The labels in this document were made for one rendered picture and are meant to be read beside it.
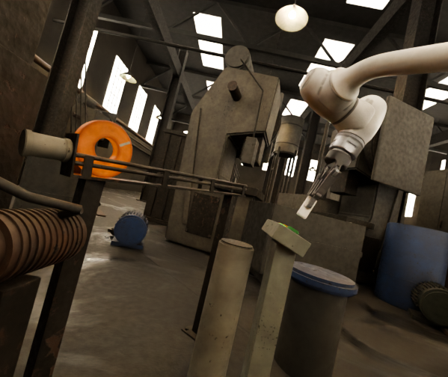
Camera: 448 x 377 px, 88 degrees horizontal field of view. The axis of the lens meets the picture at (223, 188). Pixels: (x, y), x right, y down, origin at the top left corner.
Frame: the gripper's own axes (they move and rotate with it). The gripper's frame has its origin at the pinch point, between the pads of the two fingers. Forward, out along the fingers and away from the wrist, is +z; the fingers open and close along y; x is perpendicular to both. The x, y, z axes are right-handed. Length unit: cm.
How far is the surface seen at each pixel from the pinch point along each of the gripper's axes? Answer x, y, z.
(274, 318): 11.1, -2.4, 35.3
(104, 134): -60, 15, 16
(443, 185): 244, -301, -200
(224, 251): -14.1, 1.5, 26.1
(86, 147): -60, 18, 21
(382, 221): 168, -255, -86
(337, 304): 39, -26, 23
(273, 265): 1.9, -2.4, 21.6
